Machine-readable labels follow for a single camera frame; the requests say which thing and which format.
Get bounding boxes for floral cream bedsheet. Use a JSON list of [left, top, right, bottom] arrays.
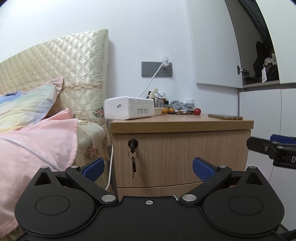
[[73, 106, 113, 193]]

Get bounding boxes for black smartphone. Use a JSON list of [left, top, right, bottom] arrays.
[[208, 114, 243, 121]]

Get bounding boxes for pink blanket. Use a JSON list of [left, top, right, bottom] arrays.
[[0, 77, 79, 232]]

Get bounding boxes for black key in lock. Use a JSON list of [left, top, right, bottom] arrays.
[[128, 138, 138, 178]]

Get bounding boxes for wooden nightstand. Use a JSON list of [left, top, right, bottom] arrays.
[[110, 114, 254, 197]]

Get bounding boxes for red ball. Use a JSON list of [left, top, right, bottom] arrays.
[[193, 108, 201, 115]]

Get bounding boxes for bunch of keys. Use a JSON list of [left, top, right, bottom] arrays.
[[175, 109, 194, 114]]

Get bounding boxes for dark clothes in wardrobe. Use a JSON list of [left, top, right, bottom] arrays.
[[243, 39, 280, 84]]

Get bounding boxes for white tissue pack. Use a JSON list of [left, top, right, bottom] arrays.
[[104, 96, 154, 120]]

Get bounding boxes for metal door hinge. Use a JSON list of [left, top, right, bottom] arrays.
[[237, 65, 250, 76]]

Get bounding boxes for grey cloth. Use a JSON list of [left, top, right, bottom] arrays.
[[169, 100, 188, 110]]

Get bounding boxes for orange gourd ornament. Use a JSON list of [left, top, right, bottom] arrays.
[[162, 108, 175, 114]]

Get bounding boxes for cream ceramic dish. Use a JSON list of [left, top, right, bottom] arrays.
[[154, 108, 163, 115]]

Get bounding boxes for white cap pill bottle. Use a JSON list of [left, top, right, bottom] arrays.
[[159, 92, 167, 101]]

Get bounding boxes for pastel rainbow pillow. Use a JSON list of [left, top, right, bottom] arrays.
[[1, 84, 61, 133]]

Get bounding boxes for white cabinet door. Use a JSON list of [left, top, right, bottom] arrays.
[[187, 1, 242, 88]]

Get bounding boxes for cream quilted headboard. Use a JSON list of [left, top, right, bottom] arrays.
[[1, 29, 109, 126]]

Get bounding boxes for white charger plug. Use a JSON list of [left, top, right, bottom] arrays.
[[162, 56, 170, 68]]

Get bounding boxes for white charging cable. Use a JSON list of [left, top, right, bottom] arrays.
[[137, 60, 166, 99]]

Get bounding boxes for grey wall socket panel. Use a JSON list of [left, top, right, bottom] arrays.
[[142, 62, 173, 77]]

